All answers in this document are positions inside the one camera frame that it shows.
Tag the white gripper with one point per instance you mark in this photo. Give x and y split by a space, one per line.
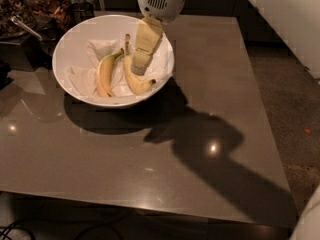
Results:
163 2

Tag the yellow banana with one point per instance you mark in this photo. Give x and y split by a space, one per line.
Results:
137 85
104 74

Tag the white bowl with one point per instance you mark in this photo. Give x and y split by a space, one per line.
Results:
72 47

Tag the white paper napkin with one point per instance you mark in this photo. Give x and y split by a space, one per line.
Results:
83 79

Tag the glass jar with snacks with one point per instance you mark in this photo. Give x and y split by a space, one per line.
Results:
19 8

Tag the metal scoop handle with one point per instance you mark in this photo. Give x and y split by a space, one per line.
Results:
17 21

